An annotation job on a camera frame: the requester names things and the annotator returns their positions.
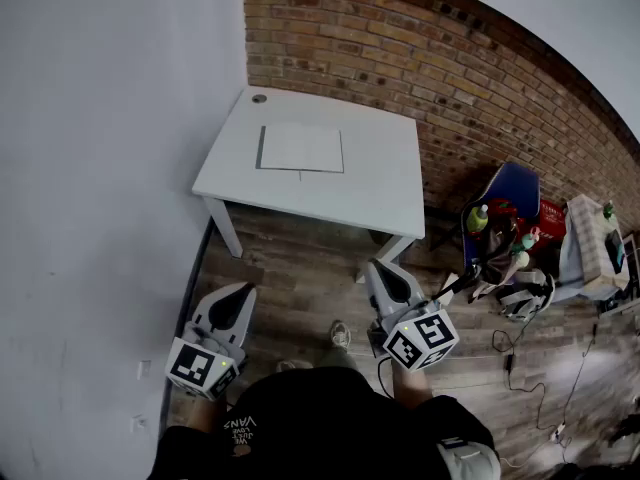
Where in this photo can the white notebook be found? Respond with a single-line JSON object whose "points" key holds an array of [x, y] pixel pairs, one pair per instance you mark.
{"points": [[300, 148]]}

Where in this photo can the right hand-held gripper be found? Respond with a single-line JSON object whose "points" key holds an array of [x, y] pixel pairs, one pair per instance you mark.
{"points": [[425, 333]]}

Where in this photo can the person's right white shoulder pad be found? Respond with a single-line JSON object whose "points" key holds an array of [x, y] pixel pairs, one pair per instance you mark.
{"points": [[472, 460]]}

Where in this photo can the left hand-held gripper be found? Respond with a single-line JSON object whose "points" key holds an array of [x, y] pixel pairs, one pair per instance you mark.
{"points": [[192, 365]]}

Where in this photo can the person's shoe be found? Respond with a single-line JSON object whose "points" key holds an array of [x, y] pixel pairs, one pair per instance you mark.
{"points": [[292, 366], [341, 335]]}

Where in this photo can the large green bottle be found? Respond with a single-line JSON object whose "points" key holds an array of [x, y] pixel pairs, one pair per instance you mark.
{"points": [[477, 219]]}

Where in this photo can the person's right forearm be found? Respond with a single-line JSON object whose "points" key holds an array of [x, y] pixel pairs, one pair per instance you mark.
{"points": [[410, 388]]}

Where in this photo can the white table leg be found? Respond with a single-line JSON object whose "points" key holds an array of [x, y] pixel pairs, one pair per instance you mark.
{"points": [[387, 255], [225, 228]]}

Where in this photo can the white and grey harness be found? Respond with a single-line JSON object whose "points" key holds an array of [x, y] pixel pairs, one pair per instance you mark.
{"points": [[525, 295]]}

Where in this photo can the blue chair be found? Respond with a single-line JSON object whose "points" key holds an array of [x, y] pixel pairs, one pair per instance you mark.
{"points": [[515, 183]]}

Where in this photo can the person's black t-shirt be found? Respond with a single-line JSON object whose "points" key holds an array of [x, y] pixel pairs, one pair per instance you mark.
{"points": [[325, 428]]}

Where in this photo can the olive trouser leg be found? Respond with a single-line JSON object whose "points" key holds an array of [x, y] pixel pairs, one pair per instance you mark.
{"points": [[337, 358]]}

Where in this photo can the white wall socket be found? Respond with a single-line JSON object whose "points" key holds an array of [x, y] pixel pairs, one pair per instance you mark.
{"points": [[139, 423], [144, 369]]}

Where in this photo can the small green bottle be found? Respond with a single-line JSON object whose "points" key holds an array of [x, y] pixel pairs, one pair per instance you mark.
{"points": [[609, 211]]}

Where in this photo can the red box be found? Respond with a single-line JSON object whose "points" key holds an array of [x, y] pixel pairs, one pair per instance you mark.
{"points": [[552, 225]]}

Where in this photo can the person's left forearm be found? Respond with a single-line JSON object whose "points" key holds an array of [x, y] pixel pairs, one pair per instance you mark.
{"points": [[205, 413]]}

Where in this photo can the pale green bottle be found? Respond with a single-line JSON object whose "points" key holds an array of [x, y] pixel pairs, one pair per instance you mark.
{"points": [[520, 259]]}

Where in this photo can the person's left shoe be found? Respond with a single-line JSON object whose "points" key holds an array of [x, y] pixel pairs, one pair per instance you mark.
{"points": [[292, 366]]}

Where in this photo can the dark brown bag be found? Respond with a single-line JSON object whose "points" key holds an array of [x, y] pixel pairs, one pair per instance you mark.
{"points": [[495, 253]]}

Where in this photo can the beige plaid cloth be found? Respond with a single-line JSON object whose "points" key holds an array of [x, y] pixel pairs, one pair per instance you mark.
{"points": [[587, 238]]}

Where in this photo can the teal pink bottle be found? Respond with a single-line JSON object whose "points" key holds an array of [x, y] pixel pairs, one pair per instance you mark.
{"points": [[528, 240]]}

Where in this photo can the white power strip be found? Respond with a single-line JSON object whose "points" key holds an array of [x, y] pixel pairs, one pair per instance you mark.
{"points": [[557, 434]]}

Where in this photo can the black tripod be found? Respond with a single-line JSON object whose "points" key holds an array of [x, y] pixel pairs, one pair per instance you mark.
{"points": [[462, 280]]}

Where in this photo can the red bag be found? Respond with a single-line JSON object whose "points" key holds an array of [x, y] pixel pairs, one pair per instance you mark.
{"points": [[502, 210]]}

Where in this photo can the person's right shoe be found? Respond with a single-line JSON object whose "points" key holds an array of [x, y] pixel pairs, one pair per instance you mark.
{"points": [[341, 335]]}

